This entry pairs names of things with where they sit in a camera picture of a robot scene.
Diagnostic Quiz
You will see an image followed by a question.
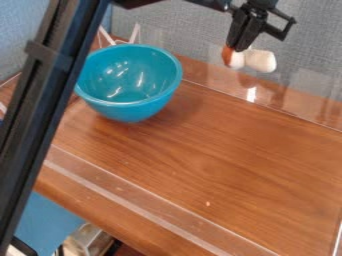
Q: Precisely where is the dark object top edge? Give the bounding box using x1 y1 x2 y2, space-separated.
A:
114 0 234 12

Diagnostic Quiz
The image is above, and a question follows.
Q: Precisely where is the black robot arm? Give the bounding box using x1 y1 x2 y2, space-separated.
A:
226 0 297 52

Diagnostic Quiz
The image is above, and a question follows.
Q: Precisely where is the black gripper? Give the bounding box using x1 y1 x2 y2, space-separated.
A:
226 0 288 50

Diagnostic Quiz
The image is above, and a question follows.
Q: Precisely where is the metal table leg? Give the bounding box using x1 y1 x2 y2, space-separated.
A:
53 223 114 256

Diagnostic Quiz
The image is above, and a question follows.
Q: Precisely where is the brown and white toy mushroom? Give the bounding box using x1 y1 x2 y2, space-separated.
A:
222 46 277 73

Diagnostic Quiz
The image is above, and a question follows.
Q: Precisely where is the dark blue foreground post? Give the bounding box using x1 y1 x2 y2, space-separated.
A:
0 0 111 256

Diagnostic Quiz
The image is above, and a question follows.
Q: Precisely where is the clear acrylic table barrier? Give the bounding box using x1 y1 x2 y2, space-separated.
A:
42 23 342 256

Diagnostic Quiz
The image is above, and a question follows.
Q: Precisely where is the black object bottom left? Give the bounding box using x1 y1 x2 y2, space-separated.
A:
6 237 39 256

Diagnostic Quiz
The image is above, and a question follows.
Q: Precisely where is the blue ceramic bowl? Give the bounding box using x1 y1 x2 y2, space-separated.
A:
75 44 184 123

